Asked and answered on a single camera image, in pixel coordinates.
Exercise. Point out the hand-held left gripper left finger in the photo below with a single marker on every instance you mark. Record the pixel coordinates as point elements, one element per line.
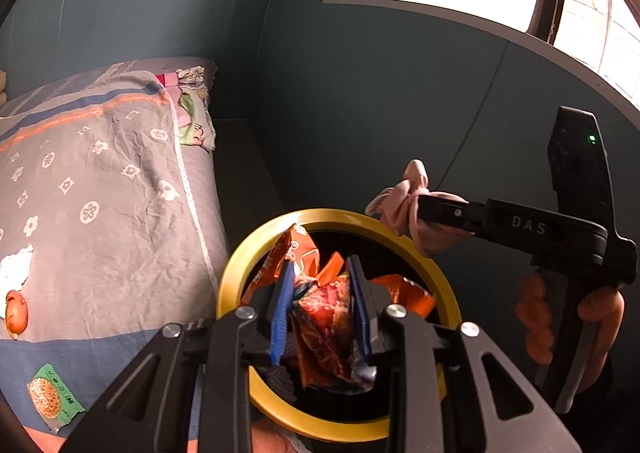
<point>280,318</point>

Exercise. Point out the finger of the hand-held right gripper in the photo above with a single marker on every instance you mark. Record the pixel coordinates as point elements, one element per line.
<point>450,213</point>

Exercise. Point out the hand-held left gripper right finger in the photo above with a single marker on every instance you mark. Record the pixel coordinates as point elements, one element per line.
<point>361,313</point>

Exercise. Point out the orange snack wrapper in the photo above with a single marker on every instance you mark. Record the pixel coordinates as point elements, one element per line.
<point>320,323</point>

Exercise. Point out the pink cloth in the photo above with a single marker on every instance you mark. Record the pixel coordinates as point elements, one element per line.
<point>400,205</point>

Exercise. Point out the yellow rimmed trash bin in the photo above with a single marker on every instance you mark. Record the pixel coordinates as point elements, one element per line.
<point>235,278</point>

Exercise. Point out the person's right hand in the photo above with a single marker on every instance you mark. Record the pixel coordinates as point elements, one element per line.
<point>535,318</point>

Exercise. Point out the grey printed blanket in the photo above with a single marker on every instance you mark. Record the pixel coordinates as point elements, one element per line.
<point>100,183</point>

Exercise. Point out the floral bed sheet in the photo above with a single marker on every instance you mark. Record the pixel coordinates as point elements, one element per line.
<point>192,108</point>

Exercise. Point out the green snack packet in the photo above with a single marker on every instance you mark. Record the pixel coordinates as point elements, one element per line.
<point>50,395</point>

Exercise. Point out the white tissue paper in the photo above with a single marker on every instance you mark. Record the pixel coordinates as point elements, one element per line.
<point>15,265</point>

